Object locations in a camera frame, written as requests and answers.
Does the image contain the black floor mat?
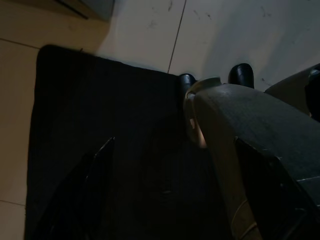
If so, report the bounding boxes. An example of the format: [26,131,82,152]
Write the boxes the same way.
[24,44,227,240]

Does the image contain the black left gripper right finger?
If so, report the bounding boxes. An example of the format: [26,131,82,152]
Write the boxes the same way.
[233,136,320,240]

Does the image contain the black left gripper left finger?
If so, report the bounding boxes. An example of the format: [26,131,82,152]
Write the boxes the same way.
[31,136,116,240]

